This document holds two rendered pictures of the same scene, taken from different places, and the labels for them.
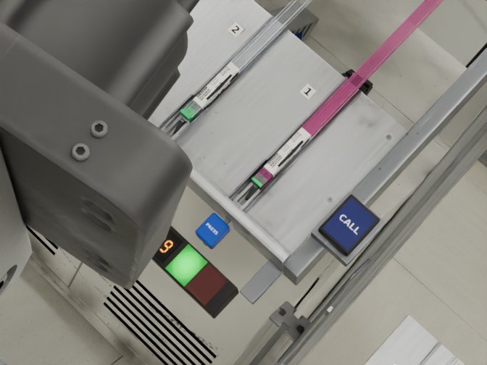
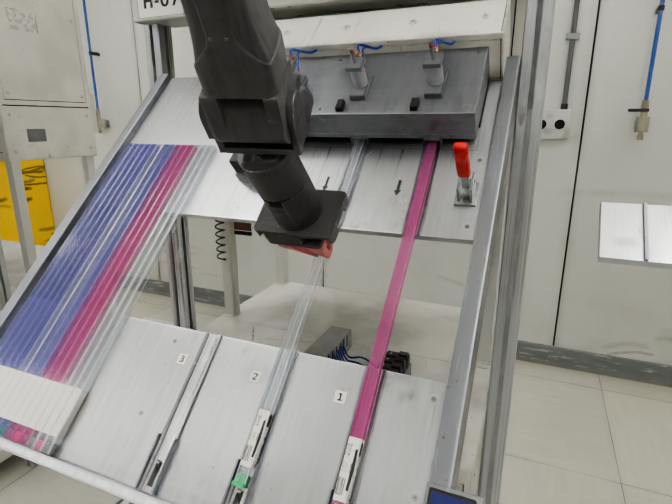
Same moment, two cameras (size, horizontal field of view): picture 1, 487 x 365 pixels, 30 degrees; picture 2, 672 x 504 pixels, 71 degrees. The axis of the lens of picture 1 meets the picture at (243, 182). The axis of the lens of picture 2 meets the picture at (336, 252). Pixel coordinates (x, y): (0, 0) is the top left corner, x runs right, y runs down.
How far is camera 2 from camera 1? 0.48 m
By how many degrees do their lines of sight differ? 22
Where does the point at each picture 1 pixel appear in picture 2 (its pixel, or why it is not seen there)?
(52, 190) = not seen: outside the picture
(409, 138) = (453, 390)
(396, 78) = (424, 339)
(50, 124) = not seen: outside the picture
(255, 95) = (295, 426)
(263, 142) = (322, 470)
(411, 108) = (446, 353)
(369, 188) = (446, 464)
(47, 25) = not seen: outside the picture
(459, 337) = (579, 486)
